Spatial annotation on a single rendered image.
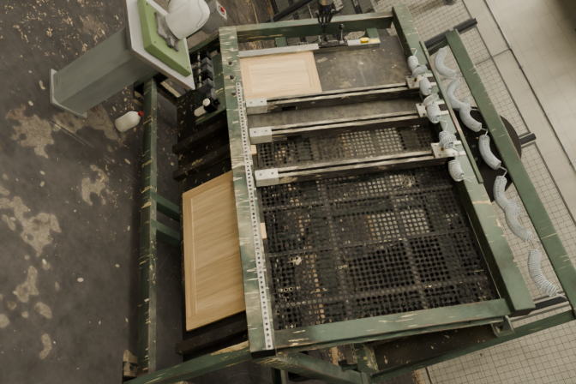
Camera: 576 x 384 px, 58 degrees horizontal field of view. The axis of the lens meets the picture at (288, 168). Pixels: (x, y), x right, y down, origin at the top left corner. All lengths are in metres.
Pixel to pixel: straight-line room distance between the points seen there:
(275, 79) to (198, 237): 1.11
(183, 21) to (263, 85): 0.70
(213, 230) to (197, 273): 0.27
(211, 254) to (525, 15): 6.87
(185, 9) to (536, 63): 6.37
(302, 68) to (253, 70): 0.32
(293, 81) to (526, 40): 5.78
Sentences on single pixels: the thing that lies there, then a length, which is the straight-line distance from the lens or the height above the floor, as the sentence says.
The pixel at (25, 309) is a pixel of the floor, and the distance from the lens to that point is 2.69.
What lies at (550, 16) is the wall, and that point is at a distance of 8.83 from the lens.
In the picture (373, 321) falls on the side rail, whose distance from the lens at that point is 2.51.
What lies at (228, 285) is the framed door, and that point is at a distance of 2.92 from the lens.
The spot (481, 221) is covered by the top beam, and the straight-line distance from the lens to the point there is 2.80.
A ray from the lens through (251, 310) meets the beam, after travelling 2.50.
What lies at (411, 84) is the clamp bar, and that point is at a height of 1.81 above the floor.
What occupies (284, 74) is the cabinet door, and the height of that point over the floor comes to 1.12.
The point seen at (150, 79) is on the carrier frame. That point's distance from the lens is 3.93.
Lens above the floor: 2.08
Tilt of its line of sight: 21 degrees down
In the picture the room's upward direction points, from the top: 65 degrees clockwise
